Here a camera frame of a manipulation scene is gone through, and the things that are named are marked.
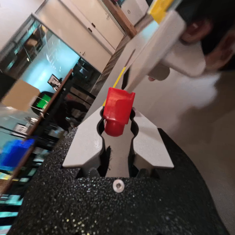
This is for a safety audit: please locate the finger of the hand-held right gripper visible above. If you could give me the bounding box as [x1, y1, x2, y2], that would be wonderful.
[124, 10, 187, 93]
[121, 48, 140, 89]

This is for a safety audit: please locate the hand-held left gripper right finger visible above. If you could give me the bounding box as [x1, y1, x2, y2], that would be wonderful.
[129, 107, 175, 177]

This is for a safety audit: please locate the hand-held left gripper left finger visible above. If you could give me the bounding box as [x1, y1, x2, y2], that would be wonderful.
[62, 106, 106, 177]

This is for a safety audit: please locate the red plastic piece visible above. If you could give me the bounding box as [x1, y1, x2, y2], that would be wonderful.
[102, 87, 136, 137]

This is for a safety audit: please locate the person's right hand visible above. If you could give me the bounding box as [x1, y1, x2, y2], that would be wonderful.
[181, 19, 235, 71]

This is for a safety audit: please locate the yellow tape line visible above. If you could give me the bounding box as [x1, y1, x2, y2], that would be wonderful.
[102, 66, 127, 107]

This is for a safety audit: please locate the green box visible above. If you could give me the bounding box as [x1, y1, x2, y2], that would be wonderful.
[36, 94, 52, 109]

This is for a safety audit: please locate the wooden desk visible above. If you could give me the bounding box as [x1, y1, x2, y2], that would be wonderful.
[0, 69, 74, 195]

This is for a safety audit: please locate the white door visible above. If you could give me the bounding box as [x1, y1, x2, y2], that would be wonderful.
[61, 0, 126, 50]
[35, 0, 116, 73]

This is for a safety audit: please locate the black and white tag board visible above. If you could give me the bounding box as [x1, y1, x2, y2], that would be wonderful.
[47, 74, 61, 91]

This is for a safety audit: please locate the stack of blue bins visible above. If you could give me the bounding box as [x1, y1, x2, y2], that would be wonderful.
[0, 138, 35, 171]

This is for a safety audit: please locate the tan panel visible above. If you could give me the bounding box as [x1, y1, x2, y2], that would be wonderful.
[1, 79, 41, 112]

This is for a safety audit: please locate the black panel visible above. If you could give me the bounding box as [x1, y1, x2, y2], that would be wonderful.
[0, 72, 16, 100]

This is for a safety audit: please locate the wooden post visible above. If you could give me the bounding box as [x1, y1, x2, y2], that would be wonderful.
[102, 0, 138, 39]

